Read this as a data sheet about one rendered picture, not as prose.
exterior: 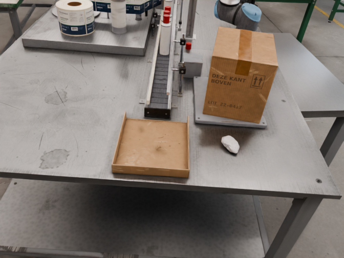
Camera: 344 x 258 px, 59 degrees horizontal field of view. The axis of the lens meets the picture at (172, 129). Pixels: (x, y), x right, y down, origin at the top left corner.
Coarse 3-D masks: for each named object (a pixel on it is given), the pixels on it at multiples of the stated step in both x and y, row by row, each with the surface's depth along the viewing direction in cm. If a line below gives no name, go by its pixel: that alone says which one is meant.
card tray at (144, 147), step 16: (128, 128) 121; (144, 128) 122; (160, 128) 122; (176, 128) 123; (128, 144) 114; (144, 144) 114; (160, 144) 115; (176, 144) 116; (128, 160) 108; (144, 160) 108; (160, 160) 109; (176, 160) 109; (176, 176) 103
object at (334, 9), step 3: (333, 0) 520; (336, 0) 462; (339, 0) 459; (336, 3) 462; (339, 3) 505; (342, 3) 499; (333, 6) 469; (336, 6) 465; (333, 9) 469; (336, 9) 468; (339, 9) 472; (342, 9) 473; (333, 12) 471; (330, 15) 477; (333, 15) 474; (330, 18) 477; (330, 21) 482
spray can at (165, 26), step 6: (168, 18) 150; (162, 24) 152; (168, 24) 152; (162, 30) 153; (168, 30) 153; (162, 36) 155; (168, 36) 155; (162, 42) 157; (168, 42) 157; (162, 48) 159; (168, 48) 160; (162, 54) 161; (168, 54) 162
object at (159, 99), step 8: (160, 56) 160; (168, 56) 161; (160, 64) 154; (168, 64) 154; (160, 72) 148; (160, 80) 142; (152, 88) 136; (160, 88) 137; (152, 96) 131; (160, 96) 132; (152, 104) 127; (160, 104) 127
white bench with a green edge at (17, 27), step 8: (0, 0) 230; (8, 0) 232; (16, 0) 233; (56, 0) 397; (0, 8) 232; (8, 8) 232; (16, 8) 241; (32, 8) 386; (16, 16) 238; (16, 24) 240; (24, 24) 353; (16, 32) 244
